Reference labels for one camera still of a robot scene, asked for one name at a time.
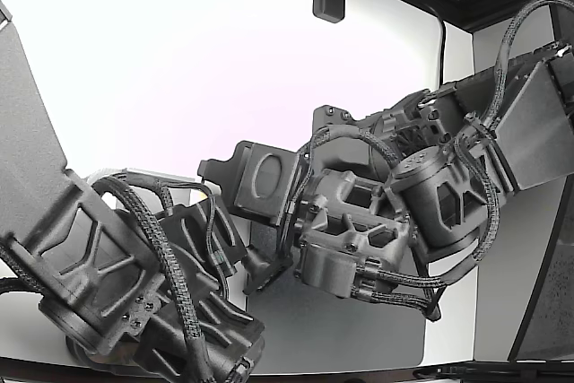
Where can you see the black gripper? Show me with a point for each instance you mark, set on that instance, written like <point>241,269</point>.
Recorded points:
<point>264,176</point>

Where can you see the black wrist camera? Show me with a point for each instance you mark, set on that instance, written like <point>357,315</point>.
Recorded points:
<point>262,271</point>

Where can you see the gray rubber mat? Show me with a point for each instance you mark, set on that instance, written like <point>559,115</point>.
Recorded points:
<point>336,333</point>

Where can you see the dark gray printed robot arm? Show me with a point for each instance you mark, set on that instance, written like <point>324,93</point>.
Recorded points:
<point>430,203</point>
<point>31,132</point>

